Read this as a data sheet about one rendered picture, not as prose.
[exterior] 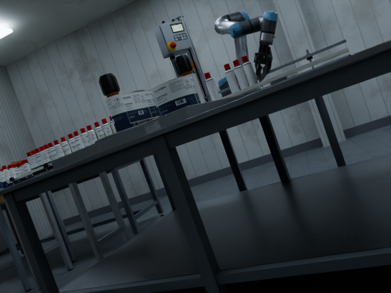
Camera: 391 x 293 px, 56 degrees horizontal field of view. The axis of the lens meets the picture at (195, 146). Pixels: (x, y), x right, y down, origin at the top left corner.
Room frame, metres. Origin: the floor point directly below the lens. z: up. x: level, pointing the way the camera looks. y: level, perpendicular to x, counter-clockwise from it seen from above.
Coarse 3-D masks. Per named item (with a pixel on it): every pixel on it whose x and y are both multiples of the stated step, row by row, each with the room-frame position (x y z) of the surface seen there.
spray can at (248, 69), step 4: (244, 56) 2.03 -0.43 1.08; (244, 60) 2.04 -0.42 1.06; (248, 60) 2.04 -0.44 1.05; (244, 64) 2.03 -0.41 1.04; (248, 64) 2.02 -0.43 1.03; (244, 68) 2.04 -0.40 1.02; (248, 68) 2.02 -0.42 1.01; (252, 68) 2.03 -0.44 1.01; (248, 72) 2.03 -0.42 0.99; (252, 72) 2.03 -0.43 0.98; (248, 76) 2.03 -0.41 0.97; (252, 76) 2.02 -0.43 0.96; (248, 80) 2.04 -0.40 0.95; (252, 80) 2.03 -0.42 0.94; (256, 80) 2.03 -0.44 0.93; (252, 84) 2.03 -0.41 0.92; (256, 88) 2.02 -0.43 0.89
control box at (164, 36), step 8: (160, 24) 2.25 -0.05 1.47; (168, 24) 2.27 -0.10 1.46; (160, 32) 2.26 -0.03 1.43; (168, 32) 2.26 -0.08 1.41; (184, 32) 2.31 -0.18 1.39; (160, 40) 2.29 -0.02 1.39; (168, 40) 2.25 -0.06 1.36; (184, 40) 2.30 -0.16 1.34; (160, 48) 2.32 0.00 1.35; (168, 48) 2.25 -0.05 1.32; (176, 48) 2.27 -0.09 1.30; (184, 48) 2.29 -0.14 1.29; (168, 56) 2.32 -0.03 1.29
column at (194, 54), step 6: (180, 18) 2.32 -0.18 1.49; (186, 24) 2.35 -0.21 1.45; (186, 30) 2.32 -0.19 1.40; (192, 42) 2.34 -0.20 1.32; (192, 48) 2.32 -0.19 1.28; (192, 54) 2.32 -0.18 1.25; (192, 60) 2.33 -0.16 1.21; (198, 60) 2.34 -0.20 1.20; (198, 66) 2.32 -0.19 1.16; (198, 72) 2.32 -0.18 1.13; (198, 78) 2.33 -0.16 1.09; (204, 78) 2.34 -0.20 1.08; (204, 84) 2.32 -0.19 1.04; (204, 90) 2.32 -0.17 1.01; (204, 96) 2.33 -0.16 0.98
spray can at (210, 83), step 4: (208, 72) 2.15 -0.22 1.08; (208, 76) 2.15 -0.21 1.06; (208, 80) 2.14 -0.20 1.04; (212, 80) 2.15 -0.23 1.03; (208, 84) 2.14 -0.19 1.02; (212, 84) 2.14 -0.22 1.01; (208, 88) 2.15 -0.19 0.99; (212, 88) 2.14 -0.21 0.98; (216, 88) 2.16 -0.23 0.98; (212, 92) 2.14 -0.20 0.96; (216, 92) 2.14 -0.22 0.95; (212, 96) 2.14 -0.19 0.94; (216, 96) 2.14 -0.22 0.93; (212, 100) 2.15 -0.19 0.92
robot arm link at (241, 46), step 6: (234, 12) 2.37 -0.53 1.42; (240, 12) 2.35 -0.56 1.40; (246, 12) 2.36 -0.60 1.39; (228, 18) 2.33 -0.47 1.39; (234, 18) 2.34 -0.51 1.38; (240, 18) 2.34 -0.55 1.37; (246, 18) 2.35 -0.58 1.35; (246, 36) 2.44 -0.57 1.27; (234, 42) 2.46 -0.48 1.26; (240, 42) 2.43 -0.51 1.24; (246, 42) 2.45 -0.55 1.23; (240, 48) 2.45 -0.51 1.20; (246, 48) 2.46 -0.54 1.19; (240, 54) 2.47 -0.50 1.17; (246, 54) 2.48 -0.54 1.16; (240, 60) 2.50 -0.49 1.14
